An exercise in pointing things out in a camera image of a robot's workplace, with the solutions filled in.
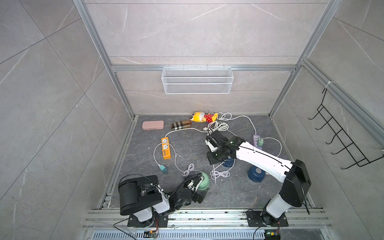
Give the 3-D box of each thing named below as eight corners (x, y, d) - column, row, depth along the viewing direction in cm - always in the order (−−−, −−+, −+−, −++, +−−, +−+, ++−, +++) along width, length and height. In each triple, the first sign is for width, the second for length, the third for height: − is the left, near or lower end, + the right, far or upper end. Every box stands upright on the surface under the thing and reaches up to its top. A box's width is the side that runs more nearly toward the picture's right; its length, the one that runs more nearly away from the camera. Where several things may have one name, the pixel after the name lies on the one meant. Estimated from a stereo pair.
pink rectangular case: (141, 129, 114) (141, 127, 112) (143, 122, 118) (143, 120, 117) (163, 129, 114) (162, 127, 112) (164, 122, 119) (163, 120, 117)
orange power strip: (163, 160, 96) (162, 158, 94) (161, 139, 107) (161, 137, 104) (171, 158, 97) (170, 156, 95) (168, 138, 107) (168, 136, 105)
